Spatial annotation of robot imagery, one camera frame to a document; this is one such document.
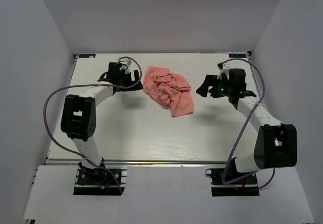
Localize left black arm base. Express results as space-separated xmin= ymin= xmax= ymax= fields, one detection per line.
xmin=73 ymin=162 xmax=125 ymax=196

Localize blue corner label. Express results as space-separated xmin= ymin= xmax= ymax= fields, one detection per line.
xmin=228 ymin=53 xmax=247 ymax=58
xmin=78 ymin=54 xmax=96 ymax=59

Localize pink t shirt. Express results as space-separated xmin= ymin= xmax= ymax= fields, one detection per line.
xmin=143 ymin=66 xmax=194 ymax=118

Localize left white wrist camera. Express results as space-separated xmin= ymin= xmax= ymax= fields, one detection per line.
xmin=119 ymin=59 xmax=132 ymax=74

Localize right blue corner label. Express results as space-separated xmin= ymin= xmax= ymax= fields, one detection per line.
xmin=228 ymin=53 xmax=247 ymax=58

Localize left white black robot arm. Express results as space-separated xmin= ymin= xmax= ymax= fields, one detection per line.
xmin=61 ymin=57 xmax=143 ymax=183

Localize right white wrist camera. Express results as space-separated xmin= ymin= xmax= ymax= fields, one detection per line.
xmin=217 ymin=62 xmax=231 ymax=80

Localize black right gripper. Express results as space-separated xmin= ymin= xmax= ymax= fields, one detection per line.
xmin=196 ymin=75 xmax=233 ymax=98

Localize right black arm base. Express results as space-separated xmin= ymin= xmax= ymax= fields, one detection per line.
xmin=205 ymin=167 xmax=260 ymax=197

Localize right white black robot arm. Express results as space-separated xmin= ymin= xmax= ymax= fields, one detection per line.
xmin=196 ymin=69 xmax=297 ymax=183

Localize left blue corner label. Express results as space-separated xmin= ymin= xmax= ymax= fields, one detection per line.
xmin=78 ymin=54 xmax=96 ymax=59

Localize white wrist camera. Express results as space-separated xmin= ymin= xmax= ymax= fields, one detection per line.
xmin=217 ymin=62 xmax=231 ymax=80
xmin=119 ymin=59 xmax=132 ymax=74

